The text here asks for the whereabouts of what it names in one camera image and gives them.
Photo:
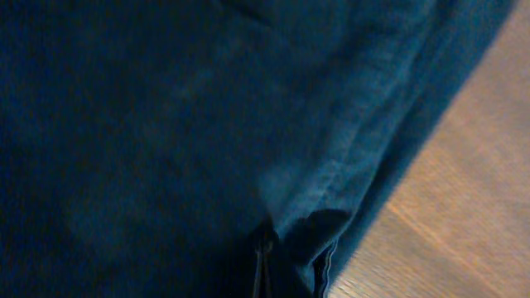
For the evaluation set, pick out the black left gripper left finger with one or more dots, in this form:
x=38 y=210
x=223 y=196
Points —
x=263 y=245

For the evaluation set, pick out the dark blue shorts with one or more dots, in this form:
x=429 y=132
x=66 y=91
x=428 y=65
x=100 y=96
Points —
x=143 y=142

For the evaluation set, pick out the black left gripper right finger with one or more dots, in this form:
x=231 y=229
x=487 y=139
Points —
x=311 y=244

